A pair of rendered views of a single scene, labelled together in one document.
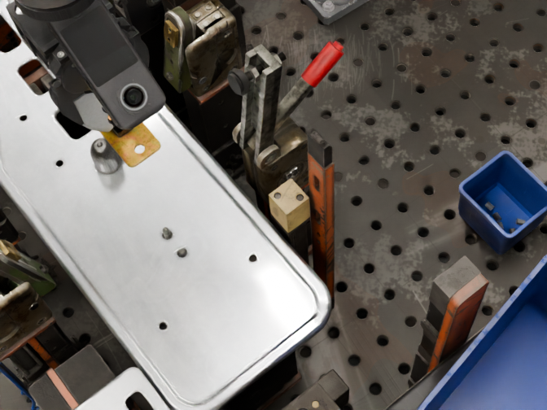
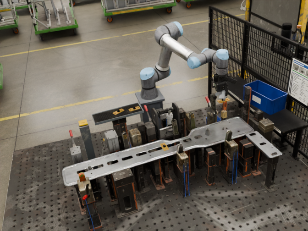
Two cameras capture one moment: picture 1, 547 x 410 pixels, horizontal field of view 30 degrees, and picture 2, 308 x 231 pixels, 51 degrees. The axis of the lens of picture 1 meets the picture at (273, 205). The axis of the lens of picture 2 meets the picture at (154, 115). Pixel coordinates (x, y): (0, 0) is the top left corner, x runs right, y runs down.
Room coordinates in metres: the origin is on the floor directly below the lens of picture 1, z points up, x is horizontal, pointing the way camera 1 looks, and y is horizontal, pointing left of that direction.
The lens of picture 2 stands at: (0.48, 2.11, 2.41)
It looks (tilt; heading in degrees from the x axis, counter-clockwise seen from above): 33 degrees down; 285
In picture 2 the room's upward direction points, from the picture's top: 6 degrees counter-clockwise
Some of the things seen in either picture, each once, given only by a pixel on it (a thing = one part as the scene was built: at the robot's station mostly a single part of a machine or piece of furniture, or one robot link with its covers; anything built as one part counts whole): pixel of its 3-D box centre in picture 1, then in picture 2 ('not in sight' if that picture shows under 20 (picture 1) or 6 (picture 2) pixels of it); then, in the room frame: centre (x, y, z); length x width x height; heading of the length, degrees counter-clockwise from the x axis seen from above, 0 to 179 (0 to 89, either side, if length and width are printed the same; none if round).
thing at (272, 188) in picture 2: not in sight; (271, 171); (0.16, 0.37, 0.84); 0.11 x 0.06 x 0.29; 122
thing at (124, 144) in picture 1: (120, 125); (223, 100); (0.50, 0.14, 1.25); 0.08 x 0.04 x 0.01; 32
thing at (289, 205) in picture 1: (294, 256); (223, 130); (0.49, -0.02, 0.88); 0.04 x 0.04 x 0.36; 32
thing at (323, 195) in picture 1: (322, 234); (223, 121); (0.49, -0.06, 0.95); 0.03 x 0.01 x 0.50; 32
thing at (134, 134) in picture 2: not in sight; (137, 152); (1.11, 0.33, 0.89); 0.13 x 0.11 x 0.38; 122
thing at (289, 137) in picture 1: (281, 198); (211, 131); (0.58, -0.01, 0.88); 0.07 x 0.06 x 0.35; 122
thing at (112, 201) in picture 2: not in sight; (109, 181); (1.24, 0.60, 0.84); 0.17 x 0.06 x 0.29; 122
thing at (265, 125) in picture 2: not in sight; (264, 141); (0.19, 0.10, 0.88); 0.08 x 0.08 x 0.36; 32
